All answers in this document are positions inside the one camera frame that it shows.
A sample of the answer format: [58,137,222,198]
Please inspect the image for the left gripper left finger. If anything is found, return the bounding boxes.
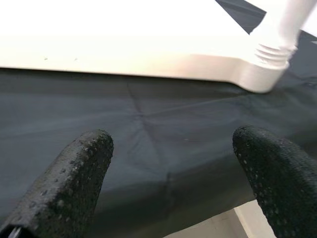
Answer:
[4,128,114,238]

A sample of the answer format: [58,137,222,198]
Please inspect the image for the white plastic table leg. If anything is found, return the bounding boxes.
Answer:
[254,0,313,71]

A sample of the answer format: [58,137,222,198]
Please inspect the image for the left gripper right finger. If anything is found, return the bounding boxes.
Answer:
[232,125,317,238]

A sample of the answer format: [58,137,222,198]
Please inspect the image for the white plastic children table top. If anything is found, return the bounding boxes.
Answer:
[0,0,290,94]

